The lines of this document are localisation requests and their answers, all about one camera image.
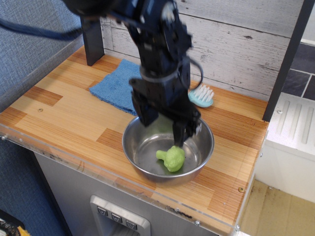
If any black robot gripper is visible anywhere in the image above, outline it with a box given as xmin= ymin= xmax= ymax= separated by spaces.
xmin=129 ymin=58 xmax=203 ymax=148

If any white ribbed cabinet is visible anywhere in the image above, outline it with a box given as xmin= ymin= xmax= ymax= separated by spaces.
xmin=255 ymin=93 xmax=315 ymax=202

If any stainless steel bowl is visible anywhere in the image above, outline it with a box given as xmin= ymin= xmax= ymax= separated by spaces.
xmin=122 ymin=115 xmax=215 ymax=186

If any silver dispenser button panel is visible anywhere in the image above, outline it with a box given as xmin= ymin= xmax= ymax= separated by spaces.
xmin=90 ymin=195 xmax=151 ymax=236

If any black braided cable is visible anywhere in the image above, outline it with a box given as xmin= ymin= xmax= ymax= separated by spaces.
xmin=0 ymin=18 xmax=83 ymax=41

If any yellow object bottom left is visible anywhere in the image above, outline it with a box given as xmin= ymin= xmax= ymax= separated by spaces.
xmin=0 ymin=217 xmax=31 ymax=236

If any black shelf post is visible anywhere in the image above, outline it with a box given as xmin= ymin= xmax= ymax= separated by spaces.
xmin=80 ymin=17 xmax=104 ymax=66
xmin=262 ymin=0 xmax=315 ymax=122

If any black right shelf post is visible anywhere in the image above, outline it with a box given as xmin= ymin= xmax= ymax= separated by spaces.
xmin=262 ymin=0 xmax=315 ymax=122

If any black left shelf post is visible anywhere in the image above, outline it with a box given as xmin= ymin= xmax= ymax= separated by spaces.
xmin=80 ymin=17 xmax=104 ymax=66

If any green toy broccoli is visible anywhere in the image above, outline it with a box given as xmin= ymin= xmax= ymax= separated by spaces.
xmin=156 ymin=146 xmax=185 ymax=172

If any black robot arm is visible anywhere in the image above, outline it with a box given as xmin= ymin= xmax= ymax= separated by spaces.
xmin=65 ymin=0 xmax=200 ymax=147

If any blue folded cloth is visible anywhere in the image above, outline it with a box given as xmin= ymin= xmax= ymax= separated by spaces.
xmin=89 ymin=59 xmax=140 ymax=116

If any teal dish brush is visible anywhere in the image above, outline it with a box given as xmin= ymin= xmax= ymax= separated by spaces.
xmin=188 ymin=85 xmax=214 ymax=108

